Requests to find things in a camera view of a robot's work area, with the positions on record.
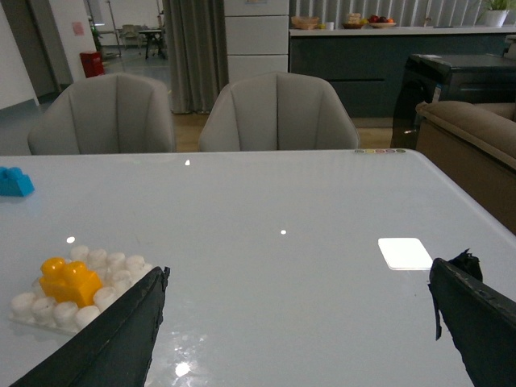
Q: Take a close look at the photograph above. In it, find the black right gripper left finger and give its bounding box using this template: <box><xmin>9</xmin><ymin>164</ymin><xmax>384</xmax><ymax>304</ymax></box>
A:
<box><xmin>13</xmin><ymin>267</ymin><xmax>170</xmax><ymax>386</ymax></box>

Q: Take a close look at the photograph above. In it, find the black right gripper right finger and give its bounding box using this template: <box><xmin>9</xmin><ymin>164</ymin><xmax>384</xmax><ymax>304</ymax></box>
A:
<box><xmin>428</xmin><ymin>250</ymin><xmax>515</xmax><ymax>386</ymax></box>

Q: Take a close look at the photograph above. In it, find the yellow toy block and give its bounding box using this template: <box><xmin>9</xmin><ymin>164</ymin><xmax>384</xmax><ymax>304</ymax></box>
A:
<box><xmin>39</xmin><ymin>257</ymin><xmax>102</xmax><ymax>308</ymax></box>

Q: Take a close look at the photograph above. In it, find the blue toy block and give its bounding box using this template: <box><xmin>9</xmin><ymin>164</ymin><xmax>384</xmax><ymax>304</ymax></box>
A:
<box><xmin>0</xmin><ymin>166</ymin><xmax>35</xmax><ymax>197</ymax></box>

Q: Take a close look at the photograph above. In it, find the beige sofa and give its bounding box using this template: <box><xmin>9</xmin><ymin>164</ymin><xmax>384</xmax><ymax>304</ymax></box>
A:
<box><xmin>416</xmin><ymin>101</ymin><xmax>515</xmax><ymax>232</ymax></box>

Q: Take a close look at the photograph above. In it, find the grey armchair left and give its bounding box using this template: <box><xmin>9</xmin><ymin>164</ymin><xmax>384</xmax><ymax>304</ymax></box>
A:
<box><xmin>27</xmin><ymin>73</ymin><xmax>176</xmax><ymax>156</ymax></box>

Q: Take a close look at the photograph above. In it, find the grey armchair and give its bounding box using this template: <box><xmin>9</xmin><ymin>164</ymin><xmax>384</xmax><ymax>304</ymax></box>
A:
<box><xmin>27</xmin><ymin>73</ymin><xmax>176</xmax><ymax>156</ymax></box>
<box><xmin>198</xmin><ymin>72</ymin><xmax>360</xmax><ymax>152</ymax></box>

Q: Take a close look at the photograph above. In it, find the black appliance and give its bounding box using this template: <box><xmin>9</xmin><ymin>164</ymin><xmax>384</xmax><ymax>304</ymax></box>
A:
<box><xmin>391</xmin><ymin>54</ymin><xmax>515</xmax><ymax>149</ymax></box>

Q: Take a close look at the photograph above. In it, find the dark kitchen counter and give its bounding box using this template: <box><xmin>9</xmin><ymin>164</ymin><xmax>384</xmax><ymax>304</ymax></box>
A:
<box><xmin>289</xmin><ymin>26</ymin><xmax>515</xmax><ymax>118</ymax></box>

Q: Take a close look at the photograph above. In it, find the grey armchair right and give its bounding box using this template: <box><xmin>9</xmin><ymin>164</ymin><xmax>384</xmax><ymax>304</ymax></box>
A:
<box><xmin>198</xmin><ymin>72</ymin><xmax>360</xmax><ymax>152</ymax></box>

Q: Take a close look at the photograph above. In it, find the red bin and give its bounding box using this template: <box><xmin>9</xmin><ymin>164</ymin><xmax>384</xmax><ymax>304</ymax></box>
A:
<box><xmin>80</xmin><ymin>51</ymin><xmax>105</xmax><ymax>78</ymax></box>

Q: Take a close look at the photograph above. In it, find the potted plant white pot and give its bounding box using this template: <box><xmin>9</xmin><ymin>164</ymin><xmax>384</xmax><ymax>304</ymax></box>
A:
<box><xmin>476</xmin><ymin>0</ymin><xmax>515</xmax><ymax>27</ymax></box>

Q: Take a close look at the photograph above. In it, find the fruit plate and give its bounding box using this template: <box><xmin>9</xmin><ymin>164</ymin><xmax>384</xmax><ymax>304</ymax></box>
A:
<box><xmin>368</xmin><ymin>15</ymin><xmax>397</xmax><ymax>28</ymax></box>

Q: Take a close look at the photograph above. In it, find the bread bowl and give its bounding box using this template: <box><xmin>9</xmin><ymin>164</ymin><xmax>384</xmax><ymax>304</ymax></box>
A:
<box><xmin>343</xmin><ymin>13</ymin><xmax>368</xmax><ymax>29</ymax></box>

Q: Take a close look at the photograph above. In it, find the grey curtain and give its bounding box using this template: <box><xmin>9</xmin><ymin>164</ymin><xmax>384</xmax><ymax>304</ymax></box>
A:
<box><xmin>163</xmin><ymin>0</ymin><xmax>228</xmax><ymax>114</ymax></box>

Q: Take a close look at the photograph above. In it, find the white drawer cabinet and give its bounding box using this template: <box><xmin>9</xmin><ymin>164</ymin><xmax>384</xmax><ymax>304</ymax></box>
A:
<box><xmin>224</xmin><ymin>0</ymin><xmax>289</xmax><ymax>82</ymax></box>

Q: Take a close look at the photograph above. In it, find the wicker basket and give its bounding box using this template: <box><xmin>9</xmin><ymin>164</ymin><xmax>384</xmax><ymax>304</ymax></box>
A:
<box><xmin>290</xmin><ymin>16</ymin><xmax>319</xmax><ymax>30</ymax></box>

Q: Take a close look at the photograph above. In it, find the white studded base plate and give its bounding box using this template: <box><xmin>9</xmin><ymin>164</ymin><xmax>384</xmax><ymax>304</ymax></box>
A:
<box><xmin>9</xmin><ymin>245</ymin><xmax>153</xmax><ymax>335</ymax></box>

